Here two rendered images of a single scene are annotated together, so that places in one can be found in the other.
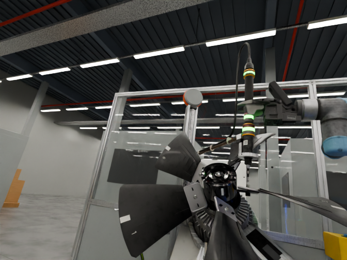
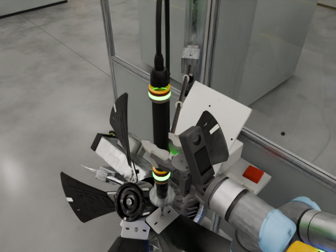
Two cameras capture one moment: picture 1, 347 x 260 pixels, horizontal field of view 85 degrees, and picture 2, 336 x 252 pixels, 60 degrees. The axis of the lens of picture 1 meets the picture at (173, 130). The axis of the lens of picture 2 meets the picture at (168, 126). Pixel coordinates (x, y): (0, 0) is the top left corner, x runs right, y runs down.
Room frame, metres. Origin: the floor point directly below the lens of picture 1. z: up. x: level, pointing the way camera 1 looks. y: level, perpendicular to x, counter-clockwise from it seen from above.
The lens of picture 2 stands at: (0.23, -0.49, 1.98)
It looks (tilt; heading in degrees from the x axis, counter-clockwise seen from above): 41 degrees down; 23
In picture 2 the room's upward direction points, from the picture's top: straight up
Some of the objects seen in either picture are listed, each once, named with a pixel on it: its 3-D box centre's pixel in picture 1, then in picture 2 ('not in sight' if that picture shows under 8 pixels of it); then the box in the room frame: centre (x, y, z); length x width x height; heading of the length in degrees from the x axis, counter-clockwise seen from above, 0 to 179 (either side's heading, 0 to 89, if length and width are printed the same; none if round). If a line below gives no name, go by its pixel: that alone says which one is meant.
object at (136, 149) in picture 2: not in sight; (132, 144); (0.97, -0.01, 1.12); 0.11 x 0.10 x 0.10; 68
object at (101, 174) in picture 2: not in sight; (103, 175); (0.81, 0.04, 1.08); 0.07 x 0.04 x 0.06; 78
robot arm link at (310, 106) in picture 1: (306, 110); (227, 196); (0.60, -0.46, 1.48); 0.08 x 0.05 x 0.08; 158
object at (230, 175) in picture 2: not in sight; (237, 185); (1.13, -0.45, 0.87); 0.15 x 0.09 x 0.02; 68
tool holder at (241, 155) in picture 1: (246, 145); (162, 182); (0.68, -0.28, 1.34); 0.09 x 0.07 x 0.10; 13
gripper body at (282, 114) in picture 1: (281, 111); (196, 177); (0.63, -0.38, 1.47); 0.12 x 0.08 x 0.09; 68
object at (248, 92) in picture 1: (248, 100); (160, 135); (0.67, -0.28, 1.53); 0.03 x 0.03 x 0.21
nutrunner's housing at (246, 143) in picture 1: (248, 106); (160, 144); (0.67, -0.28, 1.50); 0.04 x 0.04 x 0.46
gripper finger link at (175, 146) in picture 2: (250, 114); (171, 145); (0.70, -0.30, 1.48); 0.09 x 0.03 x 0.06; 58
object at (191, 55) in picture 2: not in sight; (190, 60); (1.28, -0.14, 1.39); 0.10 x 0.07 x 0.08; 13
